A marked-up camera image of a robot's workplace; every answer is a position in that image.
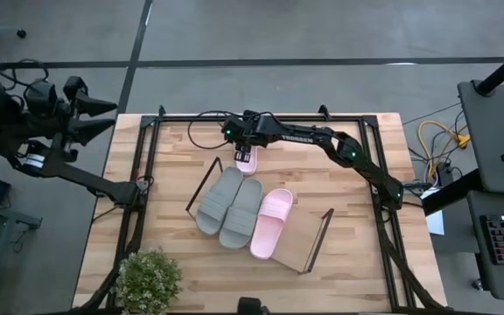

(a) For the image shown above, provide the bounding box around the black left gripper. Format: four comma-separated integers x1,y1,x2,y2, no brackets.
24,74,118,161

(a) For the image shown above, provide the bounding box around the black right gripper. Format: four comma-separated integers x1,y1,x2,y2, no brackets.
220,109,279,164

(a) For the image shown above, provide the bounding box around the pink rubber slide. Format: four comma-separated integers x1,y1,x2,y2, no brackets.
248,187,295,261
234,143,259,177

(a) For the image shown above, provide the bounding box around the grey rubber slide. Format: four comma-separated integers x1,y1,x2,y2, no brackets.
195,166,245,236
218,177,264,250

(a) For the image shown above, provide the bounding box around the wooden shelf with black frame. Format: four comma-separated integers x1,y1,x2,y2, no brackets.
185,156,335,276

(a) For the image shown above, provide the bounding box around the small green potted plant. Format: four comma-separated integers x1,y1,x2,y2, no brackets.
114,247,185,315

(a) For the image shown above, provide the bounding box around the black power adapter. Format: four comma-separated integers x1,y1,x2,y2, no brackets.
435,161,455,188

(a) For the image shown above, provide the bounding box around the white paper sheet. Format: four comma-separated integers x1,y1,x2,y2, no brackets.
424,186,446,237

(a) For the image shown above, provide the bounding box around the black slanted beam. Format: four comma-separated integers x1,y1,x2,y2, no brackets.
422,168,483,218

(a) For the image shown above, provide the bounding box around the grey cart top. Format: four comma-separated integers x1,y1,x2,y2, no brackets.
457,80,504,196

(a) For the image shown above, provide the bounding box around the black slanted pole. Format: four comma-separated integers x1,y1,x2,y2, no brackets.
473,41,504,96

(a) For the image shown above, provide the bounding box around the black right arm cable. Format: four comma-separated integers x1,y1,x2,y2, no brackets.
187,109,247,151

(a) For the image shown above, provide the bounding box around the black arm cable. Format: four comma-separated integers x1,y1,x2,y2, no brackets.
0,56,51,95
187,109,247,151

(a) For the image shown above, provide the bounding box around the black metal rig frame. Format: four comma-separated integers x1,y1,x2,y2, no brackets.
79,104,448,315

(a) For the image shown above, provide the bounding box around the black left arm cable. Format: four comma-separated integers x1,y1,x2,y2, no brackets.
0,56,51,95

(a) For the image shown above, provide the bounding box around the black table camera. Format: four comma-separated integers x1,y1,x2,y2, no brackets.
237,297,271,315

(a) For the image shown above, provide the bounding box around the yellow cable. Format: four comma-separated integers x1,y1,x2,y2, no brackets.
416,119,472,180

